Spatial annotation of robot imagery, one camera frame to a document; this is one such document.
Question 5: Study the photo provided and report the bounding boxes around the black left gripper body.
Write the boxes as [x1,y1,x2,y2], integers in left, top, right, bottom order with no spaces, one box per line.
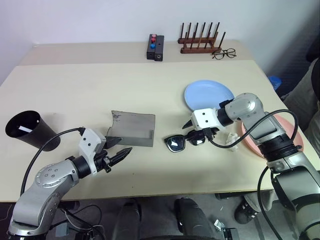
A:
[95,148,114,174]

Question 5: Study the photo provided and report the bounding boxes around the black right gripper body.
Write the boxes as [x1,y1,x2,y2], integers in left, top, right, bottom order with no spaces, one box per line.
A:
[190,126,221,141]

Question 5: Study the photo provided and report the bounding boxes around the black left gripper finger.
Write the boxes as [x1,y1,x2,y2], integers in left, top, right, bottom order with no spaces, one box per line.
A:
[104,136,123,150]
[109,146,133,168]

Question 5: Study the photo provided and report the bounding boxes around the black sunglasses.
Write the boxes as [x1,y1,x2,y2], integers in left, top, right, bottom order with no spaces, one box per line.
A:
[164,129,208,153]

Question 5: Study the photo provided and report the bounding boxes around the crumpled white paper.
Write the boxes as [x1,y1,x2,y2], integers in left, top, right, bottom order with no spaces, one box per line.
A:
[223,132,240,153]

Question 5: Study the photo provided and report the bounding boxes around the grey curved glasses case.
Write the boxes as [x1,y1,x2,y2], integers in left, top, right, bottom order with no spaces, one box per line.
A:
[110,109,157,148]

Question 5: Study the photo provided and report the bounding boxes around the light blue plate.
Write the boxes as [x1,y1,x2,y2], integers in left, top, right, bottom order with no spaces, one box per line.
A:
[184,79,236,113]

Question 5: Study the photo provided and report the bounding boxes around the dark rounded shape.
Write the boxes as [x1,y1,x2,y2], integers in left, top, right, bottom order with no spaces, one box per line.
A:
[116,199,142,240]
[173,197,216,240]

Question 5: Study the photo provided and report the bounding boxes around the black pen holder cup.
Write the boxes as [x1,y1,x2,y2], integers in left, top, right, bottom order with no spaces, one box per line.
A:
[4,110,62,153]

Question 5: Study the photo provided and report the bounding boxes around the brown wooden peg rack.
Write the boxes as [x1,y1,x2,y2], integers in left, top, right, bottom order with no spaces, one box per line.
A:
[177,21,227,55]

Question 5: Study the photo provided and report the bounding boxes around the grey floor pedal box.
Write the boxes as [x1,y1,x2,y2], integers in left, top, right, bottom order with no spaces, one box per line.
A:
[55,223,71,237]

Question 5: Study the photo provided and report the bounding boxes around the black thin-framed eyeglasses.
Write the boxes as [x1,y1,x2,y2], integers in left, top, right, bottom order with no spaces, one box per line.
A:
[211,48,237,60]

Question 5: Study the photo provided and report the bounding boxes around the pink plate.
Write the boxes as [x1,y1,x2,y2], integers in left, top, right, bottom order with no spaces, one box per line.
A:
[240,114,304,159]

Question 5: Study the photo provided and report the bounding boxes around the black box with coloured buttons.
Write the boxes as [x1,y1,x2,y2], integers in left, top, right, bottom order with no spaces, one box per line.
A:
[146,33,158,61]

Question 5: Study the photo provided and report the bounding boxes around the blue plastic container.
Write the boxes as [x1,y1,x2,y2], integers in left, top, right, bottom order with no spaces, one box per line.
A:
[268,75,281,91]

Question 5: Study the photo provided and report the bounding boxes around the black sneaker with white stripes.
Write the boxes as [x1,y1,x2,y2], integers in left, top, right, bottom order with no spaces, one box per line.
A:
[234,197,263,225]

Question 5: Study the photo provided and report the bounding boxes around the black floor box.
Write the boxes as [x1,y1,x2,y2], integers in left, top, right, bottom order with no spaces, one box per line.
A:
[222,227,240,240]

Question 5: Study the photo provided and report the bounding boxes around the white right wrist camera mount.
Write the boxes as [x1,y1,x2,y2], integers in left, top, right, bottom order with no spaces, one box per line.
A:
[191,108,222,131]

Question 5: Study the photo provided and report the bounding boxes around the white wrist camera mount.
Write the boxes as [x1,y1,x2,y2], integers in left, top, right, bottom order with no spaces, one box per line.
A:
[191,108,222,131]
[78,128,107,175]

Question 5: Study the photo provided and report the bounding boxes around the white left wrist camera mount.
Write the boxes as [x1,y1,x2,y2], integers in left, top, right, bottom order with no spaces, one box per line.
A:
[78,128,107,175]

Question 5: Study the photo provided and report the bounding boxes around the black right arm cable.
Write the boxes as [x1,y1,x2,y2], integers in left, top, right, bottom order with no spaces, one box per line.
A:
[205,109,301,240]

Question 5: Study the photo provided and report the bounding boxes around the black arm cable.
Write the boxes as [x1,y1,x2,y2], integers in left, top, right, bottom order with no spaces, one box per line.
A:
[205,109,301,240]
[20,127,86,197]

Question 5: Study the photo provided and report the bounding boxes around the black floor cables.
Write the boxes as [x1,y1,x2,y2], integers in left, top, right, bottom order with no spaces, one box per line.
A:
[59,202,106,240]

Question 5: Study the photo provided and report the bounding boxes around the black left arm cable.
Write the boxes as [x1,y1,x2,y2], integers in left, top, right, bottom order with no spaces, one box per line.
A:
[20,127,86,197]

